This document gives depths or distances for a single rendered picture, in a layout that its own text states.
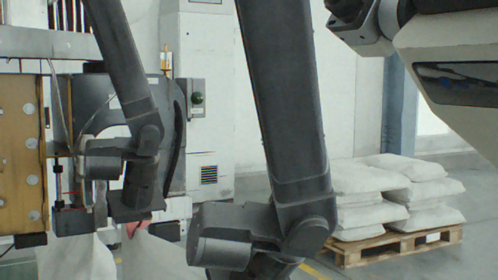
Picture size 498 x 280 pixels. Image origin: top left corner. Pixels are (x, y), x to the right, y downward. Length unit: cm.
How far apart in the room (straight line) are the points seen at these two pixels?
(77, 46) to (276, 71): 70
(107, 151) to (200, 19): 406
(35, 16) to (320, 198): 295
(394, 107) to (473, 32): 616
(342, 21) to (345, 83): 560
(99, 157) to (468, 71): 59
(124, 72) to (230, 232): 41
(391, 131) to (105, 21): 629
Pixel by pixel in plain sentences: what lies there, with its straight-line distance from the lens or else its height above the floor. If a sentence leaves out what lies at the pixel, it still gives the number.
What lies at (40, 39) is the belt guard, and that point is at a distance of 101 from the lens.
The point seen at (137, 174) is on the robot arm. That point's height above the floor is 117.
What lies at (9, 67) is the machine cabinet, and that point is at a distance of 383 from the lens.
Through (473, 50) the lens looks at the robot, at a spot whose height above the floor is 137.
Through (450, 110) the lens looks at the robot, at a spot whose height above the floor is 128.
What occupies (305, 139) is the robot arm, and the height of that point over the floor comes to 129.
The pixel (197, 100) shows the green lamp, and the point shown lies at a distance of 117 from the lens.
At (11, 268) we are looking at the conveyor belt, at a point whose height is 38.
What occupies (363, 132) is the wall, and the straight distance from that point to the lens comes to 680.
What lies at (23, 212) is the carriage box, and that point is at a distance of 113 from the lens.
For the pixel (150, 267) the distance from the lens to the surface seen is 93.
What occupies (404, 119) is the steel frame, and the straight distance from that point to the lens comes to 674.
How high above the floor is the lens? 135
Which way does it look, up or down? 8 degrees down
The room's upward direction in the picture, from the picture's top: straight up
